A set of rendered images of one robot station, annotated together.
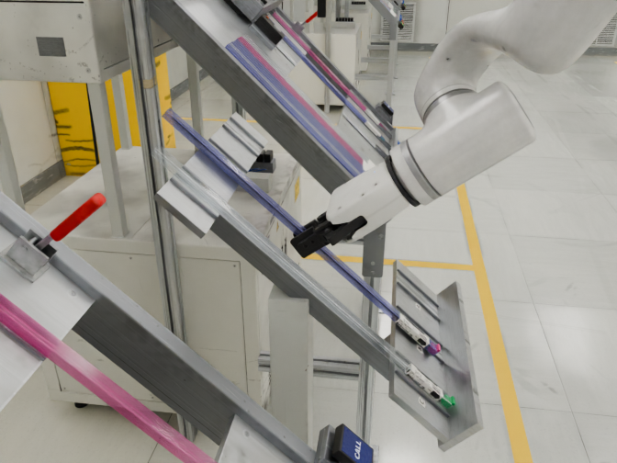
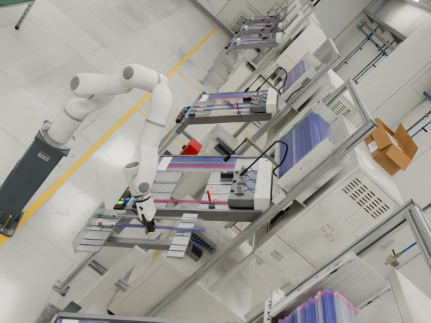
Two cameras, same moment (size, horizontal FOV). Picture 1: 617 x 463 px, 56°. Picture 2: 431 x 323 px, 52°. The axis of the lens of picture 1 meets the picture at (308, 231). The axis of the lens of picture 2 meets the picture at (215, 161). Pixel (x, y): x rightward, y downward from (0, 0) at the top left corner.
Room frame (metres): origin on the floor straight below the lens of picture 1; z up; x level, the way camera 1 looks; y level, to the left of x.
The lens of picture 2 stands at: (2.30, -0.55, 2.13)
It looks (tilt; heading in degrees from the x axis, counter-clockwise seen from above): 24 degrees down; 161
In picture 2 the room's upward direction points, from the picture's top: 45 degrees clockwise
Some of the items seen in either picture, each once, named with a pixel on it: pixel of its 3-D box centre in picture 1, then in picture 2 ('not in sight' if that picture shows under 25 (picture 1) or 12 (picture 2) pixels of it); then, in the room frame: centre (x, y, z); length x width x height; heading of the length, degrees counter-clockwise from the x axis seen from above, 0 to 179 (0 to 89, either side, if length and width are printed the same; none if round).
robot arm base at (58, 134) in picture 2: not in sight; (65, 125); (0.23, -0.57, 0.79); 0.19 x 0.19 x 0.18
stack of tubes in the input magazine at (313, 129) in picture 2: not in sight; (306, 149); (0.24, 0.48, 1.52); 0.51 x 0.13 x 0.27; 172
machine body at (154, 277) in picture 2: not in sight; (185, 279); (0.19, 0.61, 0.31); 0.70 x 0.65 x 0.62; 172
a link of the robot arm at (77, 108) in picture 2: not in sight; (91, 98); (0.21, -0.55, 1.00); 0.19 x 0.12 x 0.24; 130
